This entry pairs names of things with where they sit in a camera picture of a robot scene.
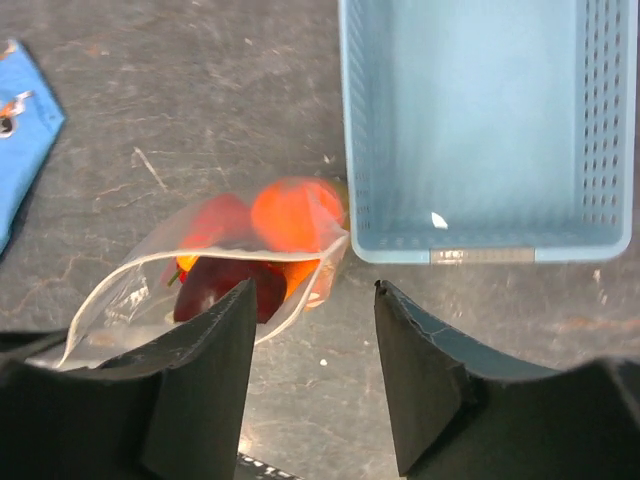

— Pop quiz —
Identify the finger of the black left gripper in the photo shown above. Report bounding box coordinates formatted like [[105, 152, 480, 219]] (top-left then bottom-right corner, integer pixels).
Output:
[[0, 329, 67, 363]]

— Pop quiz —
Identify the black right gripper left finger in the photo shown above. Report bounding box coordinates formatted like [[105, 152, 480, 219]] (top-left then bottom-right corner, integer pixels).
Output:
[[1, 281, 257, 479]]

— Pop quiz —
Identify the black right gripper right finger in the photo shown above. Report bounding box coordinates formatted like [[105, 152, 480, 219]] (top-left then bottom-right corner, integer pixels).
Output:
[[374, 281, 639, 479]]

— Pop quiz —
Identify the dark maroon toy fruit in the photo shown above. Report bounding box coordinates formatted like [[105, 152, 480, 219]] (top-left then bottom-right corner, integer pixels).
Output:
[[173, 257, 287, 324]]

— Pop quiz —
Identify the red yellow toy pepper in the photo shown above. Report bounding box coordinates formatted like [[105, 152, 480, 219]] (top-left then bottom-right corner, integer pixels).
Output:
[[167, 193, 256, 286]]

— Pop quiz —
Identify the clear dotted zip top bag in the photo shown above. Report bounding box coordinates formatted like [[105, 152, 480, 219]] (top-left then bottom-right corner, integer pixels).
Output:
[[53, 176, 350, 370]]

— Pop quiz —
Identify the orange toy fruit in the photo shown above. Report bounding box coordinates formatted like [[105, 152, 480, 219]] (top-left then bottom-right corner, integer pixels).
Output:
[[250, 177, 348, 252]]

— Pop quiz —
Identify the light blue plastic basket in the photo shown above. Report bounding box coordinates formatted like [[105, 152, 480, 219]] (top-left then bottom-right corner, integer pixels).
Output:
[[338, 0, 639, 265]]

